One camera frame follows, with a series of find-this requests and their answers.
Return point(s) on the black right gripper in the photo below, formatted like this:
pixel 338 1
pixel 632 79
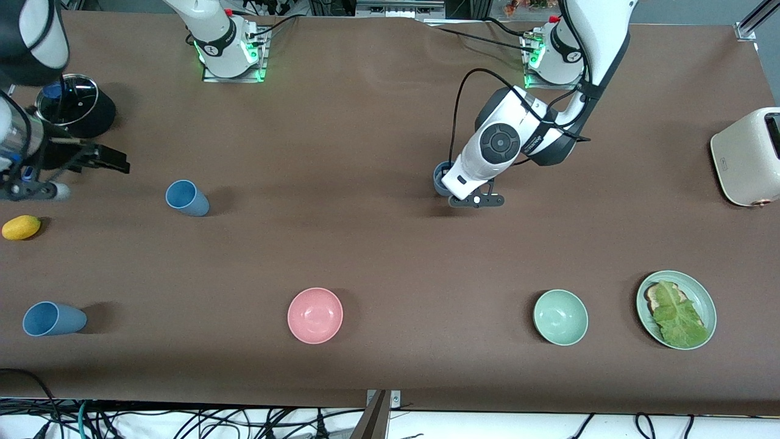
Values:
pixel 60 153

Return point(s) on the blue plastic cup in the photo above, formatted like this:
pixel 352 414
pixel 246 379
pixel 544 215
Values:
pixel 440 180
pixel 186 198
pixel 52 319

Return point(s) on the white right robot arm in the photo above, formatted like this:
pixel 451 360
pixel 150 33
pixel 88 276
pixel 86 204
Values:
pixel 219 42

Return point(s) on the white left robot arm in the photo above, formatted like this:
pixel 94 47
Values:
pixel 499 143

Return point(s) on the glass pot lid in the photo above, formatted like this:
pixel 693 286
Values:
pixel 76 100

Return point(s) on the yellow lemon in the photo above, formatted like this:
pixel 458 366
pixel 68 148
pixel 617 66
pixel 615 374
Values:
pixel 21 227

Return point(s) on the pink bowl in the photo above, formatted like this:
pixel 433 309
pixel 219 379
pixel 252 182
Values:
pixel 315 315

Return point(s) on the grey metal box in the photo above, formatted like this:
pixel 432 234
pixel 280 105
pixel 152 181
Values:
pixel 396 9

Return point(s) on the grey metal bar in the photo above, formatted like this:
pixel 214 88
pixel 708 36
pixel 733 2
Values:
pixel 373 424

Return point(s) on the small colourful toy items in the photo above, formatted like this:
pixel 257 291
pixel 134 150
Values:
pixel 524 6

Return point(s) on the mint green bowl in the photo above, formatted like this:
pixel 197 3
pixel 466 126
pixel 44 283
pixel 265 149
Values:
pixel 560 317

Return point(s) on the toast slice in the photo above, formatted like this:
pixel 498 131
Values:
pixel 653 299

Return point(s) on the green lettuce leaf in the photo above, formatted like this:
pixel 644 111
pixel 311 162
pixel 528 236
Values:
pixel 679 320

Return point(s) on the mint green plate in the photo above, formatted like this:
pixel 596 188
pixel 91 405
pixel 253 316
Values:
pixel 707 305

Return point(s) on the cream toaster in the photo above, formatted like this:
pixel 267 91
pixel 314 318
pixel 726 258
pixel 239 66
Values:
pixel 746 158

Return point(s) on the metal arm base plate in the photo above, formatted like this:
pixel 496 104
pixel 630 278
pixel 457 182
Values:
pixel 548 86
pixel 261 67

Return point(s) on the metal table bracket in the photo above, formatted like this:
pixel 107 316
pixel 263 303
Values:
pixel 395 399

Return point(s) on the aluminium frame profile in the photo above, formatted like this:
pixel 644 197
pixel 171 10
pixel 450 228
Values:
pixel 752 21

